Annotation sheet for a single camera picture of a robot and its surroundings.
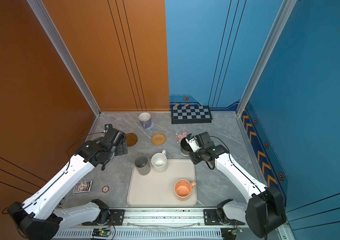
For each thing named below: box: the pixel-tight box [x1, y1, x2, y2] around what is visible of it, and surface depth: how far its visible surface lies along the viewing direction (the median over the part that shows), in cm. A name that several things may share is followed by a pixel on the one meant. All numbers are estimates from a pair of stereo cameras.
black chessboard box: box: [171, 105, 213, 124], surface depth 118 cm
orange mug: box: [174, 179, 197, 201], surface depth 82 cm
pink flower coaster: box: [174, 129, 189, 147], surface depth 108 cm
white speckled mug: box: [151, 149, 167, 173], surface depth 88 cm
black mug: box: [180, 137, 191, 156], surface depth 83 cm
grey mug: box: [134, 154, 151, 176], surface depth 84 cm
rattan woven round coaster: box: [151, 132, 167, 146], surface depth 106 cm
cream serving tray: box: [127, 159, 197, 206], surface depth 86 cm
